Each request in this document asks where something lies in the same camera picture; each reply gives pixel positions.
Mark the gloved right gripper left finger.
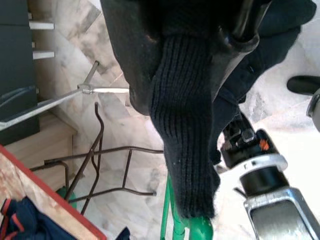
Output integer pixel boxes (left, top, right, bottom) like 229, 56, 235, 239
148, 32, 221, 220

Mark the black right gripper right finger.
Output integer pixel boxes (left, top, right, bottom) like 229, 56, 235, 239
211, 24, 261, 101

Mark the green plastic hanger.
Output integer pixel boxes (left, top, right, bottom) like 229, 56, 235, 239
159, 172, 214, 240

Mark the navy shirt with red trim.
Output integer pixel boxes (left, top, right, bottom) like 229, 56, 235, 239
0, 196, 132, 240

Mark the black robot foot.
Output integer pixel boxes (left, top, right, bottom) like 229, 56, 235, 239
286, 75, 320, 96

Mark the black shirt with green logo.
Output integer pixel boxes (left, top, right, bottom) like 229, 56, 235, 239
99, 0, 316, 166

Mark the light wooden sideboard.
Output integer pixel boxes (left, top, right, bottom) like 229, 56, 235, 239
4, 112, 78, 186

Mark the silver metal clothes rack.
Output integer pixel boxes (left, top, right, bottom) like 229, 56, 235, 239
0, 61, 131, 132

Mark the teal plastic bin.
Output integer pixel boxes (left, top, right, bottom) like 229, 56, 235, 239
55, 185, 79, 210

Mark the marble pattern folding table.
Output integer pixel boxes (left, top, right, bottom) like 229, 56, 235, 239
0, 102, 165, 240

